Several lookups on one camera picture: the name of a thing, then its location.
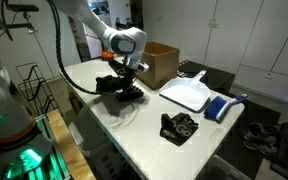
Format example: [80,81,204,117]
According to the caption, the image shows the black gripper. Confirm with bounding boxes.
[115,54,150,93]

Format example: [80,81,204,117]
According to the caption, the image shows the black glove with yellow swoosh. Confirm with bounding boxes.
[95,74,129,92]

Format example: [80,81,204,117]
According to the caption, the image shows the black glove with GO print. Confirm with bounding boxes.
[159,112,200,147]

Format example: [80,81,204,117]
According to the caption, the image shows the black fingerless glove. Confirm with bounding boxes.
[115,85,145,103]

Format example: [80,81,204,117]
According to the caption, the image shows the brown cardboard box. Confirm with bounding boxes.
[137,41,181,91]

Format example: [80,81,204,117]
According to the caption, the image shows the white plastic dustpan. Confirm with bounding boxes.
[158,69,212,114]

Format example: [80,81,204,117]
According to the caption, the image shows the wooden board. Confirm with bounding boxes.
[45,108,97,180]

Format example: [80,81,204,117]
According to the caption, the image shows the blue hand brush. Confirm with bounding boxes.
[203,93,249,123]

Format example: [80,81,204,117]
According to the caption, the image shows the black floor mat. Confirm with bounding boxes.
[215,99,288,180]

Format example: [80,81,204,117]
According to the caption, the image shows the clear plastic storage bin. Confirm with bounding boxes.
[197,155,252,180]

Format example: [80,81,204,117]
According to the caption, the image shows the white cabinet doors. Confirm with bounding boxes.
[142,0,288,109]

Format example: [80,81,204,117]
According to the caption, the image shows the dark sneaker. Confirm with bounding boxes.
[243,137,280,156]
[242,122,269,141]

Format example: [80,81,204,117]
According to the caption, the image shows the orange cordless drill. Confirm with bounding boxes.
[100,49,116,61]

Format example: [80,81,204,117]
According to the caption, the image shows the black wire rack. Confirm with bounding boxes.
[15,62,60,117]

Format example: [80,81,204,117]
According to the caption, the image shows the green-lit aluminium base frame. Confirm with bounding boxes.
[0,114,72,180]

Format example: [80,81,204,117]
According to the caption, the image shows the black camera on boom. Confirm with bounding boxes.
[7,3,40,15]

